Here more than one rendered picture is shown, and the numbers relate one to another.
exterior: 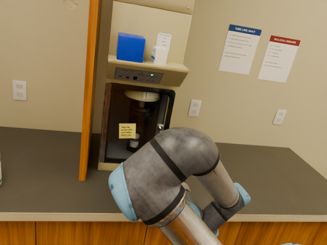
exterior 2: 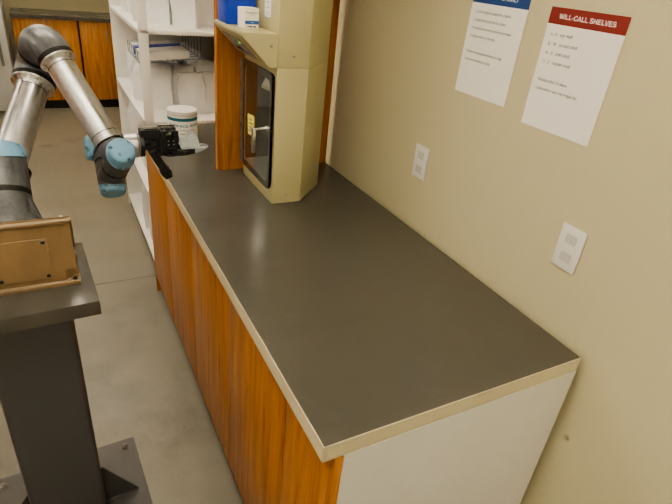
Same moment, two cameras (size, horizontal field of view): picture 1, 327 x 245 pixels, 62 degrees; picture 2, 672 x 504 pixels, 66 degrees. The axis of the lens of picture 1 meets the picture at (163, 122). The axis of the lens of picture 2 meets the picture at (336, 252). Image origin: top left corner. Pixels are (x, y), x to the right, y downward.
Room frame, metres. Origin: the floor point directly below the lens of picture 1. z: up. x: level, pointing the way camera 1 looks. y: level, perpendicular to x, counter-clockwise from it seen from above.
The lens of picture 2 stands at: (0.96, -1.74, 1.71)
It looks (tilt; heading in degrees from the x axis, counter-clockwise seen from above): 29 degrees down; 74
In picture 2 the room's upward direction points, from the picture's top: 7 degrees clockwise
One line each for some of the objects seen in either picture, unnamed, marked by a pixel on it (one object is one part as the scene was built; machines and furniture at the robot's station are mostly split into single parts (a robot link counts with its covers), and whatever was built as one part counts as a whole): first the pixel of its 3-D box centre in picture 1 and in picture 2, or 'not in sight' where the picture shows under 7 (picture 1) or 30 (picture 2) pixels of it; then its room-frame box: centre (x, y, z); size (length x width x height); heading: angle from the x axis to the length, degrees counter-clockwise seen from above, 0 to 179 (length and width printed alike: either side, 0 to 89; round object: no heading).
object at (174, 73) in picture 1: (146, 73); (243, 42); (1.10, 0.11, 1.46); 0.32 x 0.12 x 0.10; 104
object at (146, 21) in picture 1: (138, 91); (292, 84); (1.28, 0.15, 1.33); 0.32 x 0.25 x 0.77; 104
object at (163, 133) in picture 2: not in sight; (159, 141); (0.83, -0.07, 1.17); 0.12 x 0.08 x 0.09; 14
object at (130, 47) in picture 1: (130, 47); (236, 8); (1.08, 0.18, 1.56); 0.10 x 0.10 x 0.09; 14
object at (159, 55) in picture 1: (159, 55); (248, 17); (1.11, 0.07, 1.54); 0.05 x 0.05 x 0.06; 22
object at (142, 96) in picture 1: (136, 127); (256, 123); (1.15, 0.12, 1.19); 0.30 x 0.01 x 0.40; 104
